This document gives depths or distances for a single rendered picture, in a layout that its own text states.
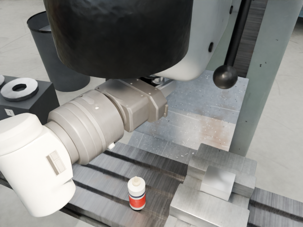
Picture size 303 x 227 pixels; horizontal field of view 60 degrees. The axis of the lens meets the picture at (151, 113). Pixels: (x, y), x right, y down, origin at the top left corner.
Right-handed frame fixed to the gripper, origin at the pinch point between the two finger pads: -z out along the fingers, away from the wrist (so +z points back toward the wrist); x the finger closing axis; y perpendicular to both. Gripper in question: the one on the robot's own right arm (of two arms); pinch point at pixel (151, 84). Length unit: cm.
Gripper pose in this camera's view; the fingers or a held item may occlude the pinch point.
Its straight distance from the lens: 46.5
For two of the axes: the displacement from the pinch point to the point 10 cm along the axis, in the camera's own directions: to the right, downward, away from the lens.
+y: -0.1, 7.5, 6.6
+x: -7.5, -4.4, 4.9
